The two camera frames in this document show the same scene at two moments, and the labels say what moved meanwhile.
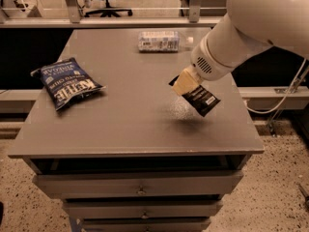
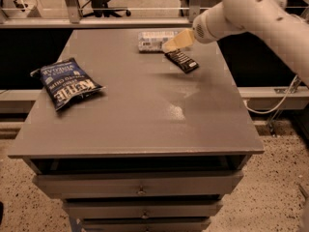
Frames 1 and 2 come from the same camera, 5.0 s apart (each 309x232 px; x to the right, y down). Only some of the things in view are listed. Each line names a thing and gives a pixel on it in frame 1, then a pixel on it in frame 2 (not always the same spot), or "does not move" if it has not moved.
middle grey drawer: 143,208 does not move
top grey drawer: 167,183 does not move
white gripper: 207,65 to 206,28
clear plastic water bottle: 162,42 does not move
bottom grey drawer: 146,224 does not move
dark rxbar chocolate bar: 200,99 to 184,62
